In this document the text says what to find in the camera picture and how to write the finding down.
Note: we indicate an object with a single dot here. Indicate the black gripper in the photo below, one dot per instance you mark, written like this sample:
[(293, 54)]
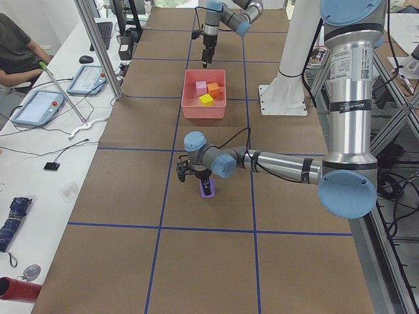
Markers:
[(200, 174), (209, 42)]

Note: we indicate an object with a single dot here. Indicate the purple foam block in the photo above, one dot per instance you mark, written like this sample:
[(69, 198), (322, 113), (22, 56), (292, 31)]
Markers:
[(207, 188)]

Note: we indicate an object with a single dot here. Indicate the light pink foam block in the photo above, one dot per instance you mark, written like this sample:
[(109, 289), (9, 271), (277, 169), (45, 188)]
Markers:
[(201, 88)]

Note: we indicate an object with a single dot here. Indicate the orange foam block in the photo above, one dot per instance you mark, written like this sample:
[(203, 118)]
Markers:
[(213, 89)]

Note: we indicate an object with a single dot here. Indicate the yellow foam block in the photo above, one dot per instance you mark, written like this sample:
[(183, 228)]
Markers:
[(206, 100)]

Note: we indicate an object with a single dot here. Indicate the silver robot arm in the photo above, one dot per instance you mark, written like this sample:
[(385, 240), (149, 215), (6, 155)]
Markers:
[(218, 12), (346, 177)]

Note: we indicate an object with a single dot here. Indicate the pink plastic bin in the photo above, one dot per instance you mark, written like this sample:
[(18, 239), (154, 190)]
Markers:
[(190, 101)]

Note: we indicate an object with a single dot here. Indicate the black keyboard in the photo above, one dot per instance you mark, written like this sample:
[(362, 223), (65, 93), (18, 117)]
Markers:
[(106, 31)]

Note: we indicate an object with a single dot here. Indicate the far blue teach pendant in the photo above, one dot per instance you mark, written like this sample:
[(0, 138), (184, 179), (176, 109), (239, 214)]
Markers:
[(88, 81)]

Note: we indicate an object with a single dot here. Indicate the blue teach pendant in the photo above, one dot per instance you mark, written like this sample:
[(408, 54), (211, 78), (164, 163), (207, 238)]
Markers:
[(88, 81), (39, 109)]

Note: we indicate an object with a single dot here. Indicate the black computer mouse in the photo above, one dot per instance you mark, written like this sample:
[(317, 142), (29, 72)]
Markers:
[(86, 59)]

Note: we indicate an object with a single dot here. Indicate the small black device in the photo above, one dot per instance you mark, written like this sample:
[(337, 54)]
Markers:
[(51, 166)]

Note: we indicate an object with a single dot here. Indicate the metal rod green tip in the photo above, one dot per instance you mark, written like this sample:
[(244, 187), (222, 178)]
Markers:
[(50, 74)]

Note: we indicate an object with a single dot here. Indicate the near blue teach pendant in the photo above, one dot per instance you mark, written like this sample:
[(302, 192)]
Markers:
[(39, 109)]

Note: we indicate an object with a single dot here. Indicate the seated person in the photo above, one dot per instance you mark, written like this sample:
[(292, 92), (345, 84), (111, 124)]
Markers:
[(20, 55)]

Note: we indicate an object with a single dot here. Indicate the folded dark blue umbrella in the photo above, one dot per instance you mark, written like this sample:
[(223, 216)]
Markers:
[(18, 210)]

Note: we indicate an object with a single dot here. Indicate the red cylinder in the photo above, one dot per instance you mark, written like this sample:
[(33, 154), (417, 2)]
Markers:
[(19, 291)]

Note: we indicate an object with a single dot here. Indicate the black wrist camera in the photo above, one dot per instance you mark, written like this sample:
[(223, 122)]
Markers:
[(183, 168), (196, 34)]

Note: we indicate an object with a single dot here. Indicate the white camera stand base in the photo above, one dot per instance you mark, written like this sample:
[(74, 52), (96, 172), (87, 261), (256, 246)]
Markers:
[(284, 96)]

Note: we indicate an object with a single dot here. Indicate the aluminium frame post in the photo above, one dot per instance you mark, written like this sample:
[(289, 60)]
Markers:
[(91, 28)]

